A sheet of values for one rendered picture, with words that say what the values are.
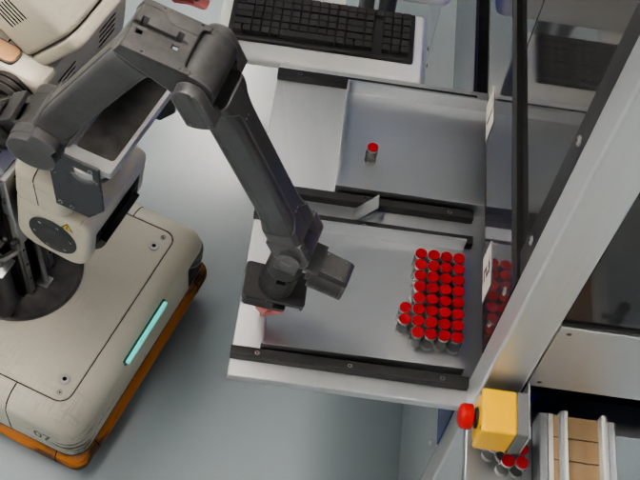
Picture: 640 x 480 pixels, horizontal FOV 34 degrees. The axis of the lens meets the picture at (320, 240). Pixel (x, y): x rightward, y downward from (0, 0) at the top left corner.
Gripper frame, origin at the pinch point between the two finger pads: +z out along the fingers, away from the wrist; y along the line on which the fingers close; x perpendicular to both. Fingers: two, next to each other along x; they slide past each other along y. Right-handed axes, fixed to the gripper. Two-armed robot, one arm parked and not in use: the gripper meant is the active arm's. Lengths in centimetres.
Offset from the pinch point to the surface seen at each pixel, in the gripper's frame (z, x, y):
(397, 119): 0, 49, 21
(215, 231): 93, 75, -2
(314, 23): 8, 77, 3
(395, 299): -0.4, 7.8, 22.8
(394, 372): -2.1, -7.3, 23.0
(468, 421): -14.5, -19.5, 31.2
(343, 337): 1.2, -1.1, 14.5
